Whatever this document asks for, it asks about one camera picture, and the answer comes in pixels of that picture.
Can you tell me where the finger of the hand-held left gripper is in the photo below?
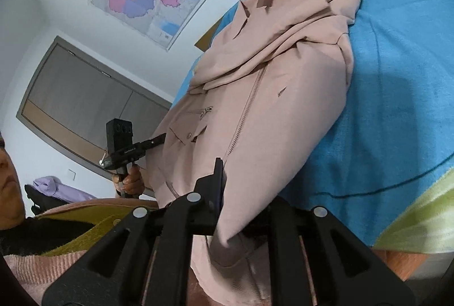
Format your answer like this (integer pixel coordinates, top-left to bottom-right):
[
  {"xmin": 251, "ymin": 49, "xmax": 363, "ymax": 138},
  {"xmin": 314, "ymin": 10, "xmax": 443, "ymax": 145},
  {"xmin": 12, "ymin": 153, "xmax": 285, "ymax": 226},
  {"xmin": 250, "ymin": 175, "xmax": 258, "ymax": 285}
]
[{"xmin": 136, "ymin": 133, "xmax": 167, "ymax": 153}]

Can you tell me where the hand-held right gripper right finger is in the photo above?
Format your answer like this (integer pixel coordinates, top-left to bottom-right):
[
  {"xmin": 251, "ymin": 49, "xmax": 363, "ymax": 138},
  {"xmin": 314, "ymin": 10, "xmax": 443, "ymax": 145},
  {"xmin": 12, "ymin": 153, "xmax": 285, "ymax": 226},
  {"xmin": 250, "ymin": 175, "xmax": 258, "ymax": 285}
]
[{"xmin": 245, "ymin": 205, "xmax": 415, "ymax": 306}]

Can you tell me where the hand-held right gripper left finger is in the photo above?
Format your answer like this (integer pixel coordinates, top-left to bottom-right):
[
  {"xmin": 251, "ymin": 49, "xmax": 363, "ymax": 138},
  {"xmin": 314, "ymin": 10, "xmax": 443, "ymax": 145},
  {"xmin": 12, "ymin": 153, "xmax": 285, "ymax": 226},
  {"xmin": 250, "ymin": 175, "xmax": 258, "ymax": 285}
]
[{"xmin": 42, "ymin": 157, "xmax": 228, "ymax": 306}]

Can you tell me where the pink zip jacket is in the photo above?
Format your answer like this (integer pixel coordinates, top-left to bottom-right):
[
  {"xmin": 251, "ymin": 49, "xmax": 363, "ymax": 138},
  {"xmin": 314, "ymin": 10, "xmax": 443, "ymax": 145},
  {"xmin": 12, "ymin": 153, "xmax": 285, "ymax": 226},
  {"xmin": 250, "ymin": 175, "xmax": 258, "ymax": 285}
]
[{"xmin": 147, "ymin": 0, "xmax": 364, "ymax": 306}]

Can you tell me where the person's left hand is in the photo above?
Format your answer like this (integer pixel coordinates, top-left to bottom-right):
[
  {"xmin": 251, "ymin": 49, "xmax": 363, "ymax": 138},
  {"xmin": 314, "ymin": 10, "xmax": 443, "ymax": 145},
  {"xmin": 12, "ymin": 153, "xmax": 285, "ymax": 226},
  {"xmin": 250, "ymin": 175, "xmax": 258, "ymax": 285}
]
[{"xmin": 112, "ymin": 165, "xmax": 146, "ymax": 199}]

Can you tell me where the grey door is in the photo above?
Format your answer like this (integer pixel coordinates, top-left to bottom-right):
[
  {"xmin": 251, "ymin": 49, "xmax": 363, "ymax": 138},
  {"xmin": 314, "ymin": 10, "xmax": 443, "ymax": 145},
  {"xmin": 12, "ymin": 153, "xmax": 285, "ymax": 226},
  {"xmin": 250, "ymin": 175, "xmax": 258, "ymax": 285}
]
[{"xmin": 16, "ymin": 36, "xmax": 175, "ymax": 183}]

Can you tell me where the purple cloth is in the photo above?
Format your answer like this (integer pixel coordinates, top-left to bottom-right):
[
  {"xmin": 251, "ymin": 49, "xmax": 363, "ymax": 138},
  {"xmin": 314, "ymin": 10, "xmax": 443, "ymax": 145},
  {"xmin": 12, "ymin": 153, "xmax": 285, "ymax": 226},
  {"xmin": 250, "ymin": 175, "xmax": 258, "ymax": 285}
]
[{"xmin": 33, "ymin": 176, "xmax": 98, "ymax": 202}]

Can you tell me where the black chair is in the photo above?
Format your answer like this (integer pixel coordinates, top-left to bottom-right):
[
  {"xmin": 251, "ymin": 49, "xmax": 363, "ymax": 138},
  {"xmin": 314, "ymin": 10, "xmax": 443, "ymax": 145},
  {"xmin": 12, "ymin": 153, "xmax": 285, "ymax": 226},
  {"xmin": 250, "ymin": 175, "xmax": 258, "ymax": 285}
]
[{"xmin": 24, "ymin": 184, "xmax": 69, "ymax": 216}]

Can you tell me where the olive and black scarf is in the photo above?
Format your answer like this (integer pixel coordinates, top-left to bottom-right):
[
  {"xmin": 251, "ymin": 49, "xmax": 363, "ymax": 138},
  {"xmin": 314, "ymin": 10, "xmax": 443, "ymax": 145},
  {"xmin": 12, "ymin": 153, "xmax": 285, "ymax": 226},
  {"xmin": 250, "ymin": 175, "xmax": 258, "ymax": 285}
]
[{"xmin": 0, "ymin": 206, "xmax": 143, "ymax": 259}]

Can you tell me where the person's face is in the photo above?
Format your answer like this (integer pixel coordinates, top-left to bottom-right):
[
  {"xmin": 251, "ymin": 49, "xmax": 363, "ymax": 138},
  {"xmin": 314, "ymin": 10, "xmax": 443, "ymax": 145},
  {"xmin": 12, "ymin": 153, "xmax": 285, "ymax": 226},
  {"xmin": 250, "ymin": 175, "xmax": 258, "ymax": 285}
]
[{"xmin": 0, "ymin": 138, "xmax": 26, "ymax": 231}]

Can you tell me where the yellow-green cloth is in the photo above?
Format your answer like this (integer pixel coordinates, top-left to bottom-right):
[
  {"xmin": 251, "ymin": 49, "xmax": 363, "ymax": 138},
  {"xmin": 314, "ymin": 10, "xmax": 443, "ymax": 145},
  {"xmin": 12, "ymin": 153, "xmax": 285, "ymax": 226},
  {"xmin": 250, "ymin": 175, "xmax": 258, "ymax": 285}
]
[{"xmin": 372, "ymin": 167, "xmax": 454, "ymax": 254}]

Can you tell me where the person's pink sweater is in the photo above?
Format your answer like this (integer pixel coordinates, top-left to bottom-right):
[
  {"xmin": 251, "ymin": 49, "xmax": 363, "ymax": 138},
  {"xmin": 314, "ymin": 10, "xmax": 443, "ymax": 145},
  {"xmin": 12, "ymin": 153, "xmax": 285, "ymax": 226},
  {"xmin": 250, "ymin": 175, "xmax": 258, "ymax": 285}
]
[{"xmin": 0, "ymin": 198, "xmax": 161, "ymax": 306}]

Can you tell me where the blue blanket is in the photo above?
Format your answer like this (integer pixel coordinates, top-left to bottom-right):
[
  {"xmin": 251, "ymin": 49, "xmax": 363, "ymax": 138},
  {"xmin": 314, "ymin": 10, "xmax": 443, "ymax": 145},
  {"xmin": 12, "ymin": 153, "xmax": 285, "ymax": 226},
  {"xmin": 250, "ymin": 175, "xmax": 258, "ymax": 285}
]
[{"xmin": 175, "ymin": 0, "xmax": 454, "ymax": 249}]

